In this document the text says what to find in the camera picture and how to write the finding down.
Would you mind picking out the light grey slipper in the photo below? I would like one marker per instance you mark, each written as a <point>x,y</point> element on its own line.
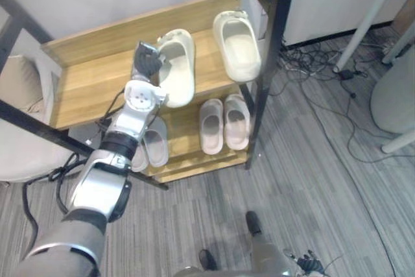
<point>140,160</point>
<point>157,147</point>

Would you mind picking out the white round chair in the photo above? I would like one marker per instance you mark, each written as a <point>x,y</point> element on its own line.
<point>394,105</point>

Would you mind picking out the dark left robot foot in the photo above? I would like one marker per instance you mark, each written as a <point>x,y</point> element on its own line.
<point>207,259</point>

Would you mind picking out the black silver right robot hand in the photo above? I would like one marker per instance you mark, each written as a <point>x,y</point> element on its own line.
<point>306,262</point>

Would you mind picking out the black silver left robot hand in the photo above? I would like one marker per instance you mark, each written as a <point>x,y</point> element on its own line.
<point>146,61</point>

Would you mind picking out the wooden shoe rack black frame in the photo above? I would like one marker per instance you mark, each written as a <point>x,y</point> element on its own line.
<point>97,72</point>

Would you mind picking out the black power adapter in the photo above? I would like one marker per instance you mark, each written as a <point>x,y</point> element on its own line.
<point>348,74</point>

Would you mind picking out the white slanted table leg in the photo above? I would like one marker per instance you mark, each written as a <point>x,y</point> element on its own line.
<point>400,43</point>
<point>364,24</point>

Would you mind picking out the beige sofa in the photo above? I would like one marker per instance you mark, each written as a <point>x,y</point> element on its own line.
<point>19,150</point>

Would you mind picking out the pinkish beige slipper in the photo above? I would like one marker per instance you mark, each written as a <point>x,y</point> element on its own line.
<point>211,134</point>
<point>237,131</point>

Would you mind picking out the beige cushion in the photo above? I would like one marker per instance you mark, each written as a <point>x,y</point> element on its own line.
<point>19,85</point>

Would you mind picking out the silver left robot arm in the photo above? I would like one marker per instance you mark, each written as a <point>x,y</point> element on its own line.
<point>97,189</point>

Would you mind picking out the cream slipper with ragged heel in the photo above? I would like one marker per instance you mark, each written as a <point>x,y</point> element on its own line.
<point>240,53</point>

